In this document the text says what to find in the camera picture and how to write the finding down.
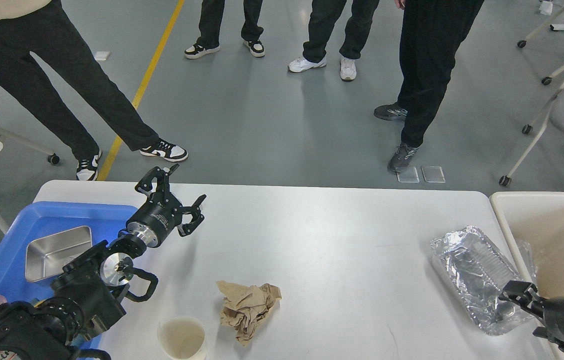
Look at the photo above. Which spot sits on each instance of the blue plastic tray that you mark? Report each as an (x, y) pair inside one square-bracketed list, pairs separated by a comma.
[(39, 220)]

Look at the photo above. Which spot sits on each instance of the white plastic bin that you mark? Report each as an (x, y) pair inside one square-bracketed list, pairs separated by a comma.
[(533, 227)]

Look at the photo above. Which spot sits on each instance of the white paper cup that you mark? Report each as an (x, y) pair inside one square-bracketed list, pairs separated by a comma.
[(183, 338)]

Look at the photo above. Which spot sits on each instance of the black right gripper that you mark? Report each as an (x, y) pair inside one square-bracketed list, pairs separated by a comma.
[(525, 295)]

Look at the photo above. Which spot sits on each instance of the stainless steel rectangular tray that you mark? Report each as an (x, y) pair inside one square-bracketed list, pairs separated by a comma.
[(46, 256)]

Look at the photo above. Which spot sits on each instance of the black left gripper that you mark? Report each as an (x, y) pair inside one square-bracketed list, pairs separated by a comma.
[(162, 212)]

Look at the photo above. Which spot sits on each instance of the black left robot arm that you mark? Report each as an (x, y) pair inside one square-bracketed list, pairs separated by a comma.
[(88, 293)]

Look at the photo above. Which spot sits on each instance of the brown paper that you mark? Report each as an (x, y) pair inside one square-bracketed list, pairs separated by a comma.
[(245, 307)]

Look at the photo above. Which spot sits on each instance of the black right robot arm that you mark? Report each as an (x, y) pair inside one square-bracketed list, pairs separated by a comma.
[(549, 311)]

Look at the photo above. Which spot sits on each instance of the person with grey sneakers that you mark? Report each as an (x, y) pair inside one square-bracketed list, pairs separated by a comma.
[(431, 33)]

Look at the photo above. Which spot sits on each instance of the crushed clear plastic bottle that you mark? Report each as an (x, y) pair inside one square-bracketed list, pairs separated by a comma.
[(476, 271)]

